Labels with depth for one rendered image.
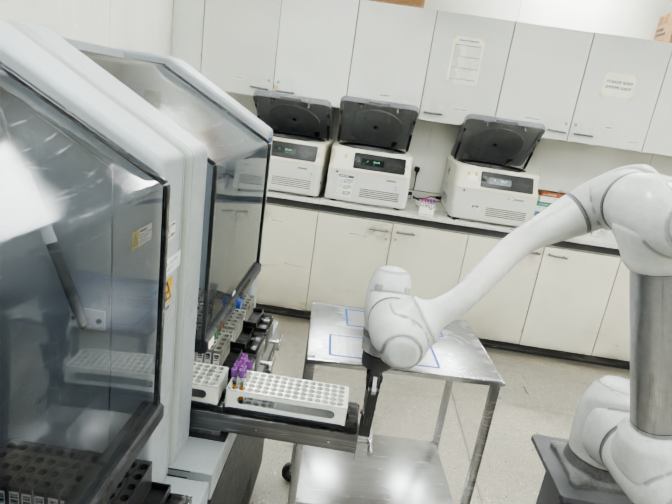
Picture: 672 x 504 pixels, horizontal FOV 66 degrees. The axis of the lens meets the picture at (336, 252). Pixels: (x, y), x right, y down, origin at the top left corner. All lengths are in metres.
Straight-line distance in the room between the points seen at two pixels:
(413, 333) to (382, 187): 2.53
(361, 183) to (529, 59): 1.38
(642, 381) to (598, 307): 2.74
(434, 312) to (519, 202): 2.61
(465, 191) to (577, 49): 1.18
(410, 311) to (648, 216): 0.46
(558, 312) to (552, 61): 1.69
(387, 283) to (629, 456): 0.65
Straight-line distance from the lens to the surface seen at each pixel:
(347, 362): 1.58
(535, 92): 3.87
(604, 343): 4.13
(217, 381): 1.34
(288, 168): 3.50
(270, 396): 1.30
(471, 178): 3.56
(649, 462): 1.35
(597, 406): 1.52
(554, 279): 3.82
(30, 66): 0.97
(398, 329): 1.00
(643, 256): 1.13
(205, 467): 1.30
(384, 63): 3.72
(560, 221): 1.23
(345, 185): 3.48
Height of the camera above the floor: 1.57
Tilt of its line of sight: 16 degrees down
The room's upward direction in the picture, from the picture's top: 8 degrees clockwise
